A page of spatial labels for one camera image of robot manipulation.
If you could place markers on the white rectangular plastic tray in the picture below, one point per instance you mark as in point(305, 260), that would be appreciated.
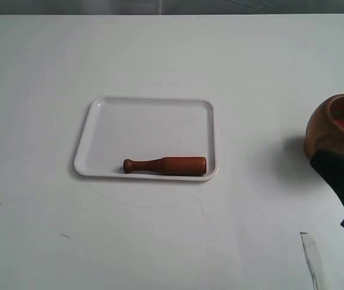
point(142, 129)

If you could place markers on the brown wooden mortar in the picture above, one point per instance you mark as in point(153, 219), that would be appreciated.
point(322, 132)

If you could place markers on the clear tape strip right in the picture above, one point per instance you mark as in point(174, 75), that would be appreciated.
point(313, 261)

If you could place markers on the brown wooden pestle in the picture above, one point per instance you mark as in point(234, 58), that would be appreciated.
point(180, 166)

